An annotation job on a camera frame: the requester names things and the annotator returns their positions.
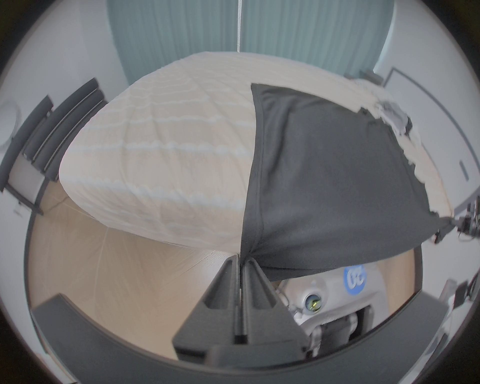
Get grey bedside table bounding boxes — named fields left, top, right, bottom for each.
left=345, top=69, right=385, bottom=88

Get blue-green curtain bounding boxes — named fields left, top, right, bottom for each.
left=107, top=0, right=242, bottom=85
left=240, top=0, right=396, bottom=77

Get grey and white shorts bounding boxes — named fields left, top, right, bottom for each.
left=377, top=100, right=413, bottom=136

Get black chest of drawers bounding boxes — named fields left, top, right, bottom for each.
left=0, top=77, right=109, bottom=216

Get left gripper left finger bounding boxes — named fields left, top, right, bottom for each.
left=172, top=255, right=239, bottom=356

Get bed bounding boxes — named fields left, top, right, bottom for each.
left=59, top=52, right=479, bottom=250

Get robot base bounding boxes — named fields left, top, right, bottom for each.
left=272, top=260, right=419, bottom=357

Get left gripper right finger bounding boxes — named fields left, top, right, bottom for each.
left=242, top=259, right=311, bottom=352

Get black T-shirt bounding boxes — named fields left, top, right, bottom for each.
left=238, top=83, right=456, bottom=282

